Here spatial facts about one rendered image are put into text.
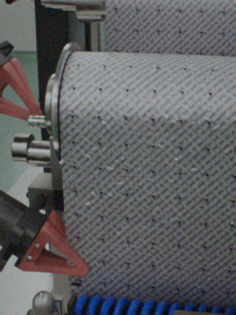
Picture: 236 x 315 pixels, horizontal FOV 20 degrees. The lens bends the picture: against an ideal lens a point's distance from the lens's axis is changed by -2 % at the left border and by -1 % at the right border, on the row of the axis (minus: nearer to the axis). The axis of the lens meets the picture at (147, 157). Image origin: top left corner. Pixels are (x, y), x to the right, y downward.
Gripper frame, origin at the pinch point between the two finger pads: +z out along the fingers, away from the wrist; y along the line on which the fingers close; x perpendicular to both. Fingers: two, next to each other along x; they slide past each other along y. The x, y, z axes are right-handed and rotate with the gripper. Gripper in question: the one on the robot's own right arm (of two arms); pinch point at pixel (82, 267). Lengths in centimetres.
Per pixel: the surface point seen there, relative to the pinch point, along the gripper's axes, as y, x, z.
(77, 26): -42.2, 12.5, -20.1
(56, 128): 1.3, 14.4, -10.5
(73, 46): -6.6, 20.6, -14.2
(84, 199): 0.3, 8.2, -4.0
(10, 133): -338, -161, -69
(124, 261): 0.2, 3.8, 3.8
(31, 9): -556, -148, -141
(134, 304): 2.8, 1.1, 7.2
